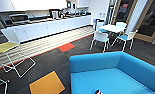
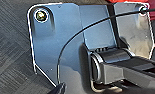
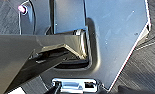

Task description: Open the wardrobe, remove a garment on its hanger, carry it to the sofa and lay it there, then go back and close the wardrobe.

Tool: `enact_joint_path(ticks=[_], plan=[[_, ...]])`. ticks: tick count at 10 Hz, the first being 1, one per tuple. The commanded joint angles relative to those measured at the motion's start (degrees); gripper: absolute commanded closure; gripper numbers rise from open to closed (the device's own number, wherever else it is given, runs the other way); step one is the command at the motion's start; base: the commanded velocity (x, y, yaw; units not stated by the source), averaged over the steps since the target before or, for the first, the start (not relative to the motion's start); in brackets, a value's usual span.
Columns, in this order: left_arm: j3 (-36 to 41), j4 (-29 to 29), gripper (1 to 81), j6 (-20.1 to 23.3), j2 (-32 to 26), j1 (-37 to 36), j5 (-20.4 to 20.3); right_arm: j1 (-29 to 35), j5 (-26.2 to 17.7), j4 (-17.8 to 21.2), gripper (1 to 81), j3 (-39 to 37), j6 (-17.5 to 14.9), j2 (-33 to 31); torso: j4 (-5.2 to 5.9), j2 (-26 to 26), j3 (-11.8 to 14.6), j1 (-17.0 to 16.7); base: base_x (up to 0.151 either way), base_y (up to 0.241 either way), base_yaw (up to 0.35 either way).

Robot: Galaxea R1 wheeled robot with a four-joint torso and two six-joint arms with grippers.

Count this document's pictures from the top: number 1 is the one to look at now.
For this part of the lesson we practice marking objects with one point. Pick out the white square table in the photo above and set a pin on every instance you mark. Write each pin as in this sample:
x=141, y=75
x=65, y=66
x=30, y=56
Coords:
x=112, y=28

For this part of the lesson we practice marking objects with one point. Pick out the white chair blue seat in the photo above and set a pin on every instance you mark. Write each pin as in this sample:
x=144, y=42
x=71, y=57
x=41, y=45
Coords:
x=126, y=36
x=99, y=26

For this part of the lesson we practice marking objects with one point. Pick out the white upper cabinets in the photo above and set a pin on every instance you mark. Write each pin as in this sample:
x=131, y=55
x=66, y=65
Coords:
x=33, y=4

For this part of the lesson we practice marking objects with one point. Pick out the black microwave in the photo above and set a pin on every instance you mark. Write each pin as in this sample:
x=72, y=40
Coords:
x=19, y=18

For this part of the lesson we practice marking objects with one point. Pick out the white kitchen counter cabinets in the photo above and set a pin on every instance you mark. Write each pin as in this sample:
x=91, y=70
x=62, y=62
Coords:
x=53, y=28

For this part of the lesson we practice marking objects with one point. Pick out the blue sofa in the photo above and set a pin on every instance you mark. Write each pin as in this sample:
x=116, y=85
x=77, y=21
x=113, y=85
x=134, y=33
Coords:
x=126, y=76

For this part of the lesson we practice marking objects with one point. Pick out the wood framed glass door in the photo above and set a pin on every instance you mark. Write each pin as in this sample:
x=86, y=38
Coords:
x=149, y=20
x=123, y=10

